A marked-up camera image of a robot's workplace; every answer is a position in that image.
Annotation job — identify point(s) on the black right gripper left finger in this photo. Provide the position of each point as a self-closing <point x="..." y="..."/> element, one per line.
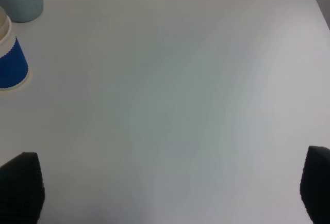
<point x="22" y="189"/>

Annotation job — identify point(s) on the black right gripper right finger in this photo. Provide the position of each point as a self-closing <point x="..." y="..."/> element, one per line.
<point x="314" y="185"/>

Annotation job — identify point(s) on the blue sleeved paper cup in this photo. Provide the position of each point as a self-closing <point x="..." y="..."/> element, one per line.
<point x="13" y="65"/>

